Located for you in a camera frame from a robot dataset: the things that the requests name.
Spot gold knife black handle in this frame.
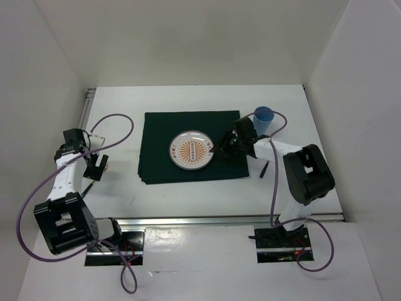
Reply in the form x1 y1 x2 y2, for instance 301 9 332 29
259 161 269 179

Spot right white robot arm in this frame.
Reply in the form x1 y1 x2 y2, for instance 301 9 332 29
210 117 335 246

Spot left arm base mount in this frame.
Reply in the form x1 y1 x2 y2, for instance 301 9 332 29
85 228 145 267

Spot blue plastic cup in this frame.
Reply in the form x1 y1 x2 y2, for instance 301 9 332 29
253 106 274 135

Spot aluminium table frame rail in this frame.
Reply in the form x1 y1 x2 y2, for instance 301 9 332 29
49 87 345 230

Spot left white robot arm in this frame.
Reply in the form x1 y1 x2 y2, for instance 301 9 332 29
34 129 108 255

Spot orange sunburst patterned plate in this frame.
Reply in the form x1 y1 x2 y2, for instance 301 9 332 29
169 130 214 171

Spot gold fork black handle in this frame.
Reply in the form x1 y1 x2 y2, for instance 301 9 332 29
81 180 96 198

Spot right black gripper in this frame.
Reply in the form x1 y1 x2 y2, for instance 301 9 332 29
210 127 244 161

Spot dark green cloth napkin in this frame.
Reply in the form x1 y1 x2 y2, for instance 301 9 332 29
138 110 249 184

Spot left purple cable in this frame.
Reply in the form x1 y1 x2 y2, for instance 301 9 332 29
16 113 140 294

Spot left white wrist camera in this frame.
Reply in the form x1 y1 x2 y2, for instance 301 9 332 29
87 135 105 151

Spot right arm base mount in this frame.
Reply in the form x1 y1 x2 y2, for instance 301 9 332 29
248 226 314 263

